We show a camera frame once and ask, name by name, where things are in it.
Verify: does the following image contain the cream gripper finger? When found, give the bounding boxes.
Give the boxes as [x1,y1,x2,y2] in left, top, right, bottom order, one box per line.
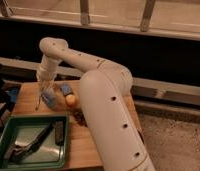
[37,79,43,90]
[46,81,54,90]

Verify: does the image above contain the small fork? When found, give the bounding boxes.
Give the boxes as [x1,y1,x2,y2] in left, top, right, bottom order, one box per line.
[35,89,42,111]

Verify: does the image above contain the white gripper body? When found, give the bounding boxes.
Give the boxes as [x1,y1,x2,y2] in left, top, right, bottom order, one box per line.
[36,64,57,82]

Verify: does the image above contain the yellow apple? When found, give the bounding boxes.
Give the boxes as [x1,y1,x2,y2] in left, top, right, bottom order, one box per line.
[65,94,77,107]

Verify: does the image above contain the dark rectangular block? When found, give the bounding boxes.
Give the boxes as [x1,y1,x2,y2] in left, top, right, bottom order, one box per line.
[55,121,64,146]

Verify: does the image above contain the green plastic tray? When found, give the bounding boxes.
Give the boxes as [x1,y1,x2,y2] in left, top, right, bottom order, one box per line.
[0,115,69,171]

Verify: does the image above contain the wooden board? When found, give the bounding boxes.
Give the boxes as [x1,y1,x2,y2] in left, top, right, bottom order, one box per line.
[12,80,135,171]

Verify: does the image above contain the bunch of dark grapes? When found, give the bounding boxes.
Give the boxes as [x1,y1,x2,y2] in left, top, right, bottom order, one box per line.
[73,110,87,126]

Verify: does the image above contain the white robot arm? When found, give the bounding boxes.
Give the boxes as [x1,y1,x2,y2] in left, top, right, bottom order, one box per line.
[37,37,156,171]

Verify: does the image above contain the blue sponge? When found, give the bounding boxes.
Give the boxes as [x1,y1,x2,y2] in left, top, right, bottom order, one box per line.
[60,83,73,96]

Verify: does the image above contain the clear plastic cup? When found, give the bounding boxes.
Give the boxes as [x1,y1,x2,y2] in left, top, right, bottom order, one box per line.
[41,81,55,91]

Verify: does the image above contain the black tongs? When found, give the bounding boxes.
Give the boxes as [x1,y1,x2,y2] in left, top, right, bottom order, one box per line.
[4,124,53,163]

